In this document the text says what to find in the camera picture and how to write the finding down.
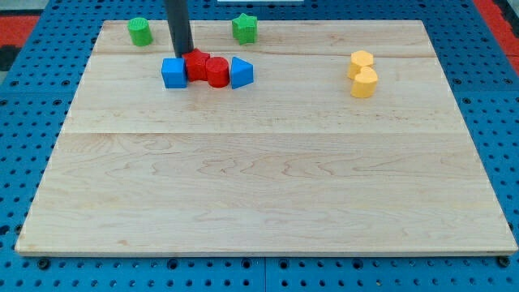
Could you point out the red star block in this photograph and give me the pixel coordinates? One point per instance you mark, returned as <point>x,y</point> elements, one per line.
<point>196,65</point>

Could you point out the light wooden board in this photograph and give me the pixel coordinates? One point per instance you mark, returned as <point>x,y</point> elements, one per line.
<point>290,165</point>

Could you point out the green star block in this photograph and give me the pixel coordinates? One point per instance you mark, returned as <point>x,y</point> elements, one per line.
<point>245,28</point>

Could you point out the blue triangle block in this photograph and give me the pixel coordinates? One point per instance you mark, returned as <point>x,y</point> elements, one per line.
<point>241,74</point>

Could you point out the red cylinder block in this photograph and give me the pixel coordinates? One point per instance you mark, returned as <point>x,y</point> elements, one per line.
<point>217,71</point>

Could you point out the blue cube block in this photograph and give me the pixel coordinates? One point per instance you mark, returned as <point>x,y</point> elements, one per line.
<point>174,74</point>

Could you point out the yellow heart block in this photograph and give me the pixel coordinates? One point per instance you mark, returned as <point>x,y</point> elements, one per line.
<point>364,83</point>

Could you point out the yellow hexagon block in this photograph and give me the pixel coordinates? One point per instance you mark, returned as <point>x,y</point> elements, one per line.
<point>358,60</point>

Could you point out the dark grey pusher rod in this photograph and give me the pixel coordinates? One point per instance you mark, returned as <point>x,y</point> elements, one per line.
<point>179,26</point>

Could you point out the green cylinder block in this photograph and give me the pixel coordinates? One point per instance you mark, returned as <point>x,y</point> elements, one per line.
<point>139,31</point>

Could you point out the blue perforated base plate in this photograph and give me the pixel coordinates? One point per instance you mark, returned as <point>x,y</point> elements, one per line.
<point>40,86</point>

